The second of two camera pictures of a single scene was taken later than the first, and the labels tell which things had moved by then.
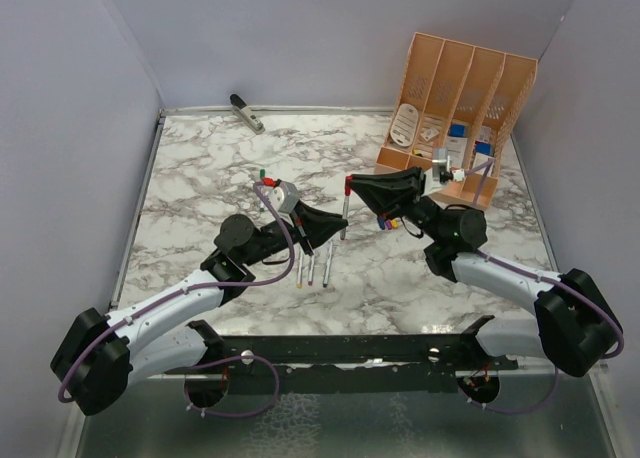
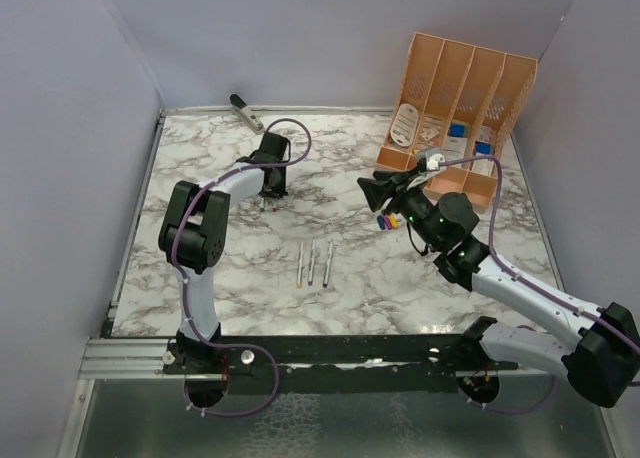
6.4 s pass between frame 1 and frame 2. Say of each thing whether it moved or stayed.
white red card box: moved
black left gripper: moved
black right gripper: stayed
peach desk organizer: stayed
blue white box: stayed
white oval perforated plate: stayed
